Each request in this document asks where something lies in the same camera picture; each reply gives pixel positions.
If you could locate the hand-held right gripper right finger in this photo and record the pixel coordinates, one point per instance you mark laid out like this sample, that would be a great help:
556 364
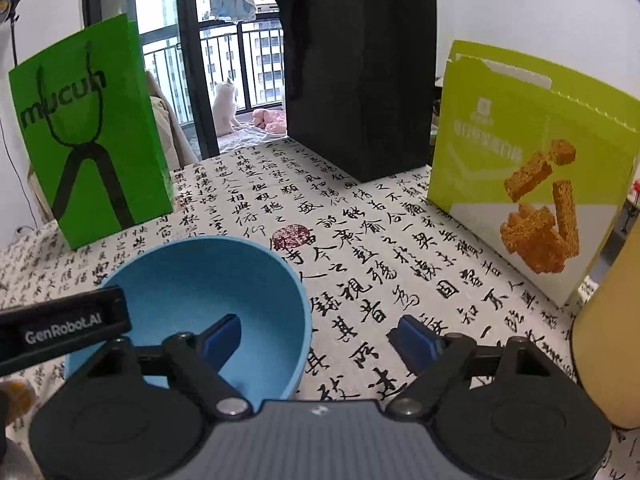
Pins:
417 340

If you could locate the yellow-green snack box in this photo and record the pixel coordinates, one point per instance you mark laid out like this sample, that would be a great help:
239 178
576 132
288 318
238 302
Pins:
475 170

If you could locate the balcony railing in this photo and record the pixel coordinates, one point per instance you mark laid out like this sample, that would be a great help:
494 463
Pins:
239 60

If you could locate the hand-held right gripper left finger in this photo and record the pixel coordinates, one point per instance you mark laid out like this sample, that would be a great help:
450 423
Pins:
222 335

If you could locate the blue bowl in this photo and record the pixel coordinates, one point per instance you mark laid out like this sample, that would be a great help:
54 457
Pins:
200 280

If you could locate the black sliding door frame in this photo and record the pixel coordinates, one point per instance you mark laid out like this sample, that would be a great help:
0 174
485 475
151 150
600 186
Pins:
192 60

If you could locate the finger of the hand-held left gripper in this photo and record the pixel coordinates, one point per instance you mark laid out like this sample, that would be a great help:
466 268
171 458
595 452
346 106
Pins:
116 312

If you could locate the pink blanket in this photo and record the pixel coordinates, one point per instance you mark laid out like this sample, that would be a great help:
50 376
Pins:
270 122

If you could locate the white cat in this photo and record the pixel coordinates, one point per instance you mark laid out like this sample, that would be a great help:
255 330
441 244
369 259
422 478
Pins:
225 110

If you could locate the green paper bag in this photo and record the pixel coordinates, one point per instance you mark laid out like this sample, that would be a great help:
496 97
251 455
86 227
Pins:
125 160

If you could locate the yellow thermos jug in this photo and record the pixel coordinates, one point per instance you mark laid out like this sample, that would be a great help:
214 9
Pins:
610 350

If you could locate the studio light on stand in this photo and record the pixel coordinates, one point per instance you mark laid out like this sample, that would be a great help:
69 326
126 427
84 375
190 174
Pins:
5 6

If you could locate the black paper bag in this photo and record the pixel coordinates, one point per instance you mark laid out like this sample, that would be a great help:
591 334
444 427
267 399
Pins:
360 85

